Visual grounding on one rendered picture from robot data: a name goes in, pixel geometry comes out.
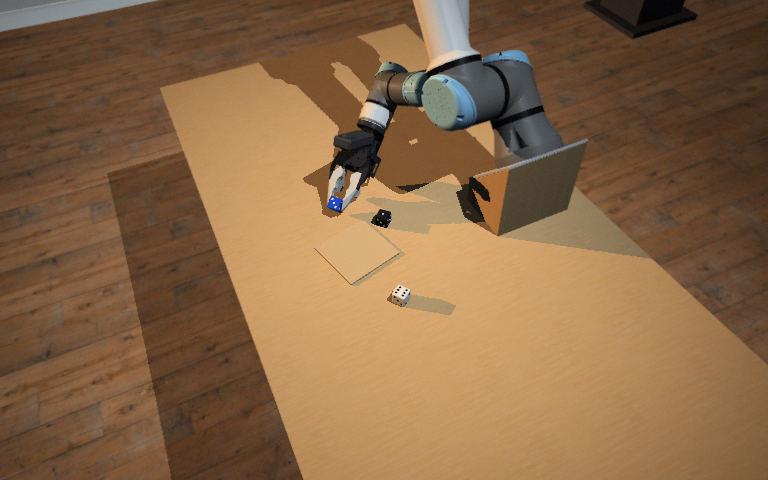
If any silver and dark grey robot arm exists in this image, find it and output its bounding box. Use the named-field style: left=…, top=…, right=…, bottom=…
left=359, top=0, right=564, bottom=168

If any white die with black pips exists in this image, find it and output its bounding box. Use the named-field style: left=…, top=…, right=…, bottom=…
left=392, top=285, right=411, bottom=307

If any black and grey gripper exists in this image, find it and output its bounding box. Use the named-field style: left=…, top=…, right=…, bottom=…
left=327, top=119, right=385, bottom=211

